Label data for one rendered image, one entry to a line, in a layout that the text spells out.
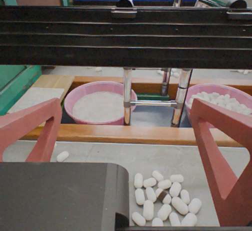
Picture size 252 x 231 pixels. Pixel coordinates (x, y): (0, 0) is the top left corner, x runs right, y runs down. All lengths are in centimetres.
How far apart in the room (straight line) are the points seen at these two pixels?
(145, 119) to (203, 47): 50
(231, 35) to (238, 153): 40
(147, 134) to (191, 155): 13
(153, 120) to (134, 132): 20
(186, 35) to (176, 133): 35
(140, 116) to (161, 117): 8
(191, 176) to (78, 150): 31
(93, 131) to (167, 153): 22
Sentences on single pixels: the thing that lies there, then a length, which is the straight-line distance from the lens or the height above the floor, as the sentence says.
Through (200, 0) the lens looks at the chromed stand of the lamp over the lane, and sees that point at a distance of 43.
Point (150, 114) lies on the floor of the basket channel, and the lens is 76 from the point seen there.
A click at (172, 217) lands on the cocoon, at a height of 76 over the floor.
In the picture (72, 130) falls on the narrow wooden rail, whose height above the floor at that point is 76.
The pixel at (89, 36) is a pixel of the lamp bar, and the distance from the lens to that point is 27.
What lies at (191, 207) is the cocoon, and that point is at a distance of 45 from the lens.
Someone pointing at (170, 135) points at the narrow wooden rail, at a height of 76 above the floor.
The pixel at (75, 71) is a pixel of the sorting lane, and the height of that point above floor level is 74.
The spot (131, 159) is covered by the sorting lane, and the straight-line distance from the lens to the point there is 51.
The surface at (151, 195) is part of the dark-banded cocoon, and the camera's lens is 44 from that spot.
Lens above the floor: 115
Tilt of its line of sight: 36 degrees down
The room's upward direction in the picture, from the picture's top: straight up
